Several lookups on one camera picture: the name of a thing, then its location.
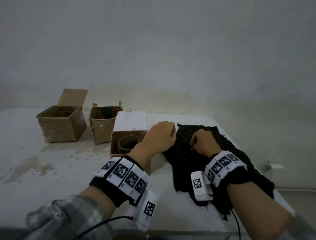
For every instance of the person's right hand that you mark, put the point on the person's right hand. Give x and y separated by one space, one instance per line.
205 143

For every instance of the person's left hand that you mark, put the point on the person's left hand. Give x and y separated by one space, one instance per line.
158 138

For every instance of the pile of black bubble wrap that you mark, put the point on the pile of black bubble wrap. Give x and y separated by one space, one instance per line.
185 163

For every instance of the paper box with white lid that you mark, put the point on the paper box with white lid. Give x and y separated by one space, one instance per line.
128 121

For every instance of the paper box with notched rim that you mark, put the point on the paper box with notched rim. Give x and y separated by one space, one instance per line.
101 133

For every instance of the paper box with tall flap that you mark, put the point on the paper box with tall flap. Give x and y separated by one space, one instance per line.
61 131

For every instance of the person's left forearm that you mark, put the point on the person's left forearm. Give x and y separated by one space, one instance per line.
93 200

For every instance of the person's right forearm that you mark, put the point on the person's right forearm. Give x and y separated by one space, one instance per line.
256 210

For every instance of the clear glass jar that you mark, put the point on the clear glass jar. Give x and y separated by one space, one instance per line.
123 143

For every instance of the left wrist marker band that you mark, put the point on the left wrist marker band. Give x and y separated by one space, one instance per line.
121 173

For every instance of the white plastic block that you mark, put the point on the white plastic block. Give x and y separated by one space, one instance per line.
275 167

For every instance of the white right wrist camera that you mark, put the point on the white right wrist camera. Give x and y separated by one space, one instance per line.
197 184

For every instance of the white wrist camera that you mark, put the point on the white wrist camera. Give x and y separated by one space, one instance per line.
148 207
197 184

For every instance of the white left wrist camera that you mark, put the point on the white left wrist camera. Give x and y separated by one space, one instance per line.
148 207

